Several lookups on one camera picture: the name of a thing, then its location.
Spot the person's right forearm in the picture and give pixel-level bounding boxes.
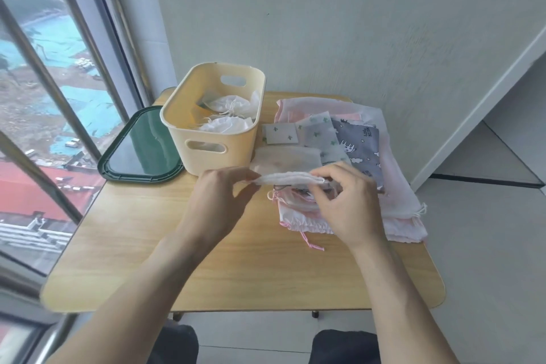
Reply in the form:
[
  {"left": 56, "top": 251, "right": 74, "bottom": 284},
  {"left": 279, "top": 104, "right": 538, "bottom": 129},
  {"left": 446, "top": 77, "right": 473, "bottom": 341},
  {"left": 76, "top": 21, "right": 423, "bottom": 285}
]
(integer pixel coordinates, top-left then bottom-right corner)
[{"left": 350, "top": 237, "right": 460, "bottom": 364}]

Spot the dark green plastic lid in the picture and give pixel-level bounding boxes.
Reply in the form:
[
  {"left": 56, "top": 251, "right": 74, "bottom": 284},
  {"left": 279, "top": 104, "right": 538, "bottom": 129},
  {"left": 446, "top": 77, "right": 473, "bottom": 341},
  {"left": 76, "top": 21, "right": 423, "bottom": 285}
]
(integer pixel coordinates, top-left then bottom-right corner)
[{"left": 97, "top": 106, "right": 185, "bottom": 185}]

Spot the person's left hand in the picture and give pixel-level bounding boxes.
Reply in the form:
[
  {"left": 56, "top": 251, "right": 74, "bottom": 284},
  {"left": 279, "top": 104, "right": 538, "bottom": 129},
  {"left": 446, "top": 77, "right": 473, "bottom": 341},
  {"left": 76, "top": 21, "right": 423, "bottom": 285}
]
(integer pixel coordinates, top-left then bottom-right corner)
[{"left": 181, "top": 166, "right": 262, "bottom": 246}]

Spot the large pale pink cloth bag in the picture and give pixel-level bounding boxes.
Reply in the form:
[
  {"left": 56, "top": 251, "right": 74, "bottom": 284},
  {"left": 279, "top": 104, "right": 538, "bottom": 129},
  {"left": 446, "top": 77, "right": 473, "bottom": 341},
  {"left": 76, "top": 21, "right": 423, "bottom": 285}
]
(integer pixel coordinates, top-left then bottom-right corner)
[{"left": 275, "top": 96, "right": 363, "bottom": 130}]

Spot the person's left leg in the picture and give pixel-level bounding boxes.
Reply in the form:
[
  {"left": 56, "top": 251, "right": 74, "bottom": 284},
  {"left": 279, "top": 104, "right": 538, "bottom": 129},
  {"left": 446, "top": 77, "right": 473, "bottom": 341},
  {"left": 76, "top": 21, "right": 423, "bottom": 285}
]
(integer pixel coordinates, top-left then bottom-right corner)
[{"left": 147, "top": 324, "right": 199, "bottom": 364}]

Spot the cream plastic storage basket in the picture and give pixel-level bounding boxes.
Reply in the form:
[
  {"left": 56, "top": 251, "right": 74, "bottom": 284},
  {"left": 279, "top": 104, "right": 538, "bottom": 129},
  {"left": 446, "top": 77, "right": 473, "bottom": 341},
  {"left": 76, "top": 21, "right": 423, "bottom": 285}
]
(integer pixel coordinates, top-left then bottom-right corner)
[{"left": 160, "top": 62, "right": 266, "bottom": 177}]

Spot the white sheer flat pouch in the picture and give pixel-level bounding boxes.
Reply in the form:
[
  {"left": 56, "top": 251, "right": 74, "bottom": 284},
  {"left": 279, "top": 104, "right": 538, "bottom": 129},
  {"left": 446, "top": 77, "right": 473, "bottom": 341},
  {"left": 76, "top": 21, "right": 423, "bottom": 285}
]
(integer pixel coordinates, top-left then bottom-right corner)
[{"left": 251, "top": 146, "right": 323, "bottom": 175}]

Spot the person's left forearm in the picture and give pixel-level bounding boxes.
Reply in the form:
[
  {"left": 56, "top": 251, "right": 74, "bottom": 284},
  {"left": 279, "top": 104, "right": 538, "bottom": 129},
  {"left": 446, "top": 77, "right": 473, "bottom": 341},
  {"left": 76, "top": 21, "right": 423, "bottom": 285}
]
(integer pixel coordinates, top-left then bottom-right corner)
[{"left": 45, "top": 223, "right": 227, "bottom": 364}]

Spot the person's right hand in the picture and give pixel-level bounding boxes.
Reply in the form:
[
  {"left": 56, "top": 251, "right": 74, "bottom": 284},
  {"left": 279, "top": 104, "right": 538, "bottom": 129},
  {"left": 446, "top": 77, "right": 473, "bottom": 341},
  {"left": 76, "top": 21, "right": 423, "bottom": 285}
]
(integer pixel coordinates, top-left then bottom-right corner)
[{"left": 309, "top": 161, "right": 387, "bottom": 252}]

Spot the metal window railing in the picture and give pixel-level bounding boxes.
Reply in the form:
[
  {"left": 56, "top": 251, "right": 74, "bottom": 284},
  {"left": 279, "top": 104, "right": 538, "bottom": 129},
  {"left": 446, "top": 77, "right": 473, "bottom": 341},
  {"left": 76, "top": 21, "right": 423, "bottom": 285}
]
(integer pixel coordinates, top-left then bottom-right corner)
[{"left": 0, "top": 0, "right": 131, "bottom": 226}]

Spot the large cactus print pouch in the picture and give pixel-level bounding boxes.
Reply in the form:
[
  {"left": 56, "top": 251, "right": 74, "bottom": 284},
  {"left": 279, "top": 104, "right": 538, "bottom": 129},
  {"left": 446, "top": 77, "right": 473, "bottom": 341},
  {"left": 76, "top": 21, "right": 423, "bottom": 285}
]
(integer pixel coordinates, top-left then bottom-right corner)
[{"left": 295, "top": 111, "right": 353, "bottom": 165}]

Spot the person's leg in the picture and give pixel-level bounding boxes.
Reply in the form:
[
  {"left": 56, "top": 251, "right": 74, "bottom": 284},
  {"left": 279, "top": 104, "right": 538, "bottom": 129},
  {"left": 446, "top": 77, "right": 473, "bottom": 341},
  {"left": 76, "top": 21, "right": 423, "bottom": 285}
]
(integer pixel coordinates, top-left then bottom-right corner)
[
  {"left": 147, "top": 324, "right": 199, "bottom": 364},
  {"left": 309, "top": 329, "right": 383, "bottom": 364}
]

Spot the grey animal print pouch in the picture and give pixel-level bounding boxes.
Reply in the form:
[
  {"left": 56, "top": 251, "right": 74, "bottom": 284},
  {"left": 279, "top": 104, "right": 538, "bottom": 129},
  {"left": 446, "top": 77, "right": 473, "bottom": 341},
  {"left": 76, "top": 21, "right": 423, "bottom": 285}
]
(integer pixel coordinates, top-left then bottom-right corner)
[{"left": 330, "top": 117, "right": 385, "bottom": 195}]

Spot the white gathered drawstring pouch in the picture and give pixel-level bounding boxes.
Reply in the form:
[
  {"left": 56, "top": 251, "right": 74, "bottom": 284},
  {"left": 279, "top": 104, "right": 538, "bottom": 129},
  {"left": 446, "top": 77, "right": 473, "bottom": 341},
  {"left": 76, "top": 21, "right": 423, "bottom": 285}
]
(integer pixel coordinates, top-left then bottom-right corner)
[
  {"left": 197, "top": 116, "right": 255, "bottom": 135},
  {"left": 204, "top": 92, "right": 261, "bottom": 116}
]

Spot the pink striped drawstring pouch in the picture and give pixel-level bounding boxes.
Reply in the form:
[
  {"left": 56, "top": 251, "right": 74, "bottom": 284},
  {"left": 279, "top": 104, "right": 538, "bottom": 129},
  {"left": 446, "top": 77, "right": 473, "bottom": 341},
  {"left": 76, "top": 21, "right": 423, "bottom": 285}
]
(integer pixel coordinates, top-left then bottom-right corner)
[{"left": 267, "top": 188, "right": 336, "bottom": 252}]

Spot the small square cactus print pouch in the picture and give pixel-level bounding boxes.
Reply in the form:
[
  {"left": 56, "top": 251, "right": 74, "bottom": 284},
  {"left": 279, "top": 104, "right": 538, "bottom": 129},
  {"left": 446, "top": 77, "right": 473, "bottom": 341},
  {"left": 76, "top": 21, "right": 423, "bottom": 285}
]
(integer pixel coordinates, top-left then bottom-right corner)
[{"left": 261, "top": 123, "right": 299, "bottom": 146}]

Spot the white door frame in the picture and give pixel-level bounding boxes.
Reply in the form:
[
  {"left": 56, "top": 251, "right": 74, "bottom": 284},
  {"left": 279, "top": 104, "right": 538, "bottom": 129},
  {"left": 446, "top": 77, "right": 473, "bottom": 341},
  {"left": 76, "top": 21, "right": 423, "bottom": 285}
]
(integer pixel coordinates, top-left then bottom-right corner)
[{"left": 409, "top": 24, "right": 546, "bottom": 192}]

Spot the black floor threshold strip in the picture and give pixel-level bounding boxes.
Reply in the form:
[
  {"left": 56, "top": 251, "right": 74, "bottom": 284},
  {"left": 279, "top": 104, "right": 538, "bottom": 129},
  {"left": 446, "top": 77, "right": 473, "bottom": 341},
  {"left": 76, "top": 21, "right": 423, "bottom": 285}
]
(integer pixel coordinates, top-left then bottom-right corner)
[{"left": 429, "top": 173, "right": 545, "bottom": 189}]

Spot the person's right leg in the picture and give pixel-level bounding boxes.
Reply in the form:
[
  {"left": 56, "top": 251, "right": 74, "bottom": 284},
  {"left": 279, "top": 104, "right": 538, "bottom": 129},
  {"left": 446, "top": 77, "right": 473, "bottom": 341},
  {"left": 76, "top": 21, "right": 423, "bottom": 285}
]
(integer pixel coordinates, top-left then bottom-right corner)
[{"left": 309, "top": 329, "right": 383, "bottom": 364}]

